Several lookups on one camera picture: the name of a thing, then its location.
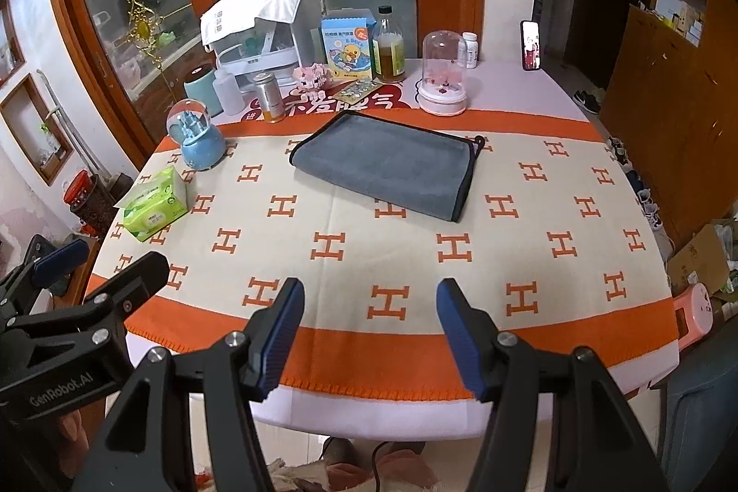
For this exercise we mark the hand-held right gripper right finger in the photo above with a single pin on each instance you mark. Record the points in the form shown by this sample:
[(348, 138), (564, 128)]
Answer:
[(460, 339)]

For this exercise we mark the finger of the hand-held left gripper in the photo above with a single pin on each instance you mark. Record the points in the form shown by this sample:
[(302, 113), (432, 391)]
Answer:
[(141, 276), (57, 258)]

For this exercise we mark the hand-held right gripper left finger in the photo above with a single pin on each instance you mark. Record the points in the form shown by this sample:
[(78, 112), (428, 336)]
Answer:
[(281, 339)]

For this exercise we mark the grey towel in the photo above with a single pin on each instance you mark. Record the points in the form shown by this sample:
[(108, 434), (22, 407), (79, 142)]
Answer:
[(386, 163)]

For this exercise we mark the green tissue pack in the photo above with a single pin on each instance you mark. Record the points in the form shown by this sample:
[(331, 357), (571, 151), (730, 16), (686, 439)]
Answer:
[(153, 206)]

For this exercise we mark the red bucket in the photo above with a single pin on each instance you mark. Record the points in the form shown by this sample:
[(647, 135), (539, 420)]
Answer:
[(78, 187)]

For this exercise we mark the orange patterned table blanket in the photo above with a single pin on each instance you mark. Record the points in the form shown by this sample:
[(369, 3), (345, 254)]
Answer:
[(357, 261)]

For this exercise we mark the blue snow globe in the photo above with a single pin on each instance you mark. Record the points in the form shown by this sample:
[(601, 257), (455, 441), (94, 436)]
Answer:
[(199, 146)]

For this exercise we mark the teal cylinder container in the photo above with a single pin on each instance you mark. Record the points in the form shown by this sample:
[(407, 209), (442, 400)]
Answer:
[(202, 91)]

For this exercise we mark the white plastic bottle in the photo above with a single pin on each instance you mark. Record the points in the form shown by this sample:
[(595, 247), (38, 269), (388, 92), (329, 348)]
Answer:
[(228, 94)]

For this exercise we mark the metal can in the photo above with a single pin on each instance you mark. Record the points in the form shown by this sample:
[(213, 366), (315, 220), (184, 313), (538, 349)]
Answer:
[(268, 97)]

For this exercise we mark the white sneakers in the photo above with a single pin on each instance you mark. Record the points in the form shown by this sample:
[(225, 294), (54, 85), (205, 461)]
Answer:
[(650, 208)]

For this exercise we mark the pink plastic stool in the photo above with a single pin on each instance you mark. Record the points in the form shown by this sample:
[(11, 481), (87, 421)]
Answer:
[(692, 316)]

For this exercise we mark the glass dome ornament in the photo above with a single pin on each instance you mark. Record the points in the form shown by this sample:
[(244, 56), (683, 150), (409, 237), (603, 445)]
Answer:
[(441, 94)]

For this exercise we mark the grey shoes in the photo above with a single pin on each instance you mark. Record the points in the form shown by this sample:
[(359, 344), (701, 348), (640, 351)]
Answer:
[(618, 149)]

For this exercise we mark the cardboard box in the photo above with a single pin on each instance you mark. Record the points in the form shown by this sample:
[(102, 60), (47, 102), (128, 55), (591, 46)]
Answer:
[(697, 255)]

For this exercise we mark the blue-grey chair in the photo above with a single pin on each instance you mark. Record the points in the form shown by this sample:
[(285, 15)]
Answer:
[(703, 411)]

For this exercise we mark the blister pill pack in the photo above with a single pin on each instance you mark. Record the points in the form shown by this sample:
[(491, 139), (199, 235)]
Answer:
[(354, 91)]

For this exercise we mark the pink block toy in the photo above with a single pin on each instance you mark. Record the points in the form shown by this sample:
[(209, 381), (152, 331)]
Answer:
[(311, 78)]

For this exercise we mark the black shoe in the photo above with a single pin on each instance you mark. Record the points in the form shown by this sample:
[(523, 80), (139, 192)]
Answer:
[(588, 101)]

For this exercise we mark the white countertop appliance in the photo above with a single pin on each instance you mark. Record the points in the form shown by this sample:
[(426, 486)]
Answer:
[(305, 42)]

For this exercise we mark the white pill bottle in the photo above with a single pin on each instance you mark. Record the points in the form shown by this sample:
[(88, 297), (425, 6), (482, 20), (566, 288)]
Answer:
[(471, 54)]

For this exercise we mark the white cloth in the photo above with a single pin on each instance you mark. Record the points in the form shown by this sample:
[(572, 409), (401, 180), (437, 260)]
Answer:
[(253, 8)]

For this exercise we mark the glass bottle of yellow liquid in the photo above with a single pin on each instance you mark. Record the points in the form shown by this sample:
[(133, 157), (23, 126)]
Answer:
[(389, 57)]

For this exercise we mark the blue box with yellow duck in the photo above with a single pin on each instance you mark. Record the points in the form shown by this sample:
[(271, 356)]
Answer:
[(346, 51)]

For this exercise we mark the black smartphone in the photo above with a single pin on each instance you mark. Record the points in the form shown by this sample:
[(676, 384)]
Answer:
[(530, 45)]

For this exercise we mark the wooden cabinet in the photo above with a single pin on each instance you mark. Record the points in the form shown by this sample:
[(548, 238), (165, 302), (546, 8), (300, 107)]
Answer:
[(663, 94)]

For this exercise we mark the wooden wall niche frame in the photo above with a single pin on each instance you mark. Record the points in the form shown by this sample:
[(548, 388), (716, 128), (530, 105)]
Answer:
[(23, 111)]

